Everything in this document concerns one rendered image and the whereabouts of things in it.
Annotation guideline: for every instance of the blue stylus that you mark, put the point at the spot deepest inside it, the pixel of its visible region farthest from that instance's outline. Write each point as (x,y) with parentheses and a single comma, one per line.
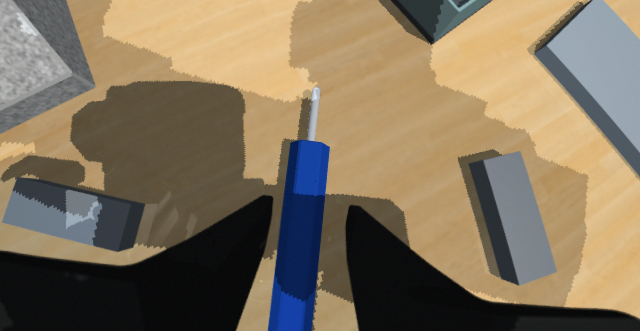
(294,285)

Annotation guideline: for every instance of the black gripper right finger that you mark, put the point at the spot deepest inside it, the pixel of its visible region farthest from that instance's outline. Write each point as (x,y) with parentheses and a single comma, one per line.
(394,289)

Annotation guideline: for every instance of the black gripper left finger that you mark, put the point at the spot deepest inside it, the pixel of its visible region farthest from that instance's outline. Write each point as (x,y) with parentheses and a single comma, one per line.
(200,284)

